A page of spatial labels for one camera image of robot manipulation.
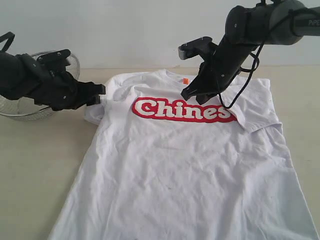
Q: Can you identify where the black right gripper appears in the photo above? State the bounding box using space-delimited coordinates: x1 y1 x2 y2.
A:
181 49 243 104

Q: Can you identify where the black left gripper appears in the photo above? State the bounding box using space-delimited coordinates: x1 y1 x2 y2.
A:
32 71 106 111

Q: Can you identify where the white t-shirt with red print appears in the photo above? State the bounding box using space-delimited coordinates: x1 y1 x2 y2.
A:
49 69 319 240

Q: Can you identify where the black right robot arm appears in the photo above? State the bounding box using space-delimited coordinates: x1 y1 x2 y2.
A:
178 0 320 105

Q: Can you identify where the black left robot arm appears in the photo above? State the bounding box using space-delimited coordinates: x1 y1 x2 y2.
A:
0 31 106 111

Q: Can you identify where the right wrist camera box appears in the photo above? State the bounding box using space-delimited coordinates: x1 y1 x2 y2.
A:
178 36 217 61

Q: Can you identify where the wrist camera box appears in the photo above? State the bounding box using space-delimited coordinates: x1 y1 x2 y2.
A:
178 36 217 61
36 49 71 69

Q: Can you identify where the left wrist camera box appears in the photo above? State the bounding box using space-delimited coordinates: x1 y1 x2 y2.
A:
36 49 71 69

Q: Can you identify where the metal wire mesh basket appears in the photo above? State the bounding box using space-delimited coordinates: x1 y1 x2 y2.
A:
0 53 80 121

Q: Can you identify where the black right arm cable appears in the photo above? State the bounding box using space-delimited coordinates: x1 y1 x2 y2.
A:
217 0 311 109

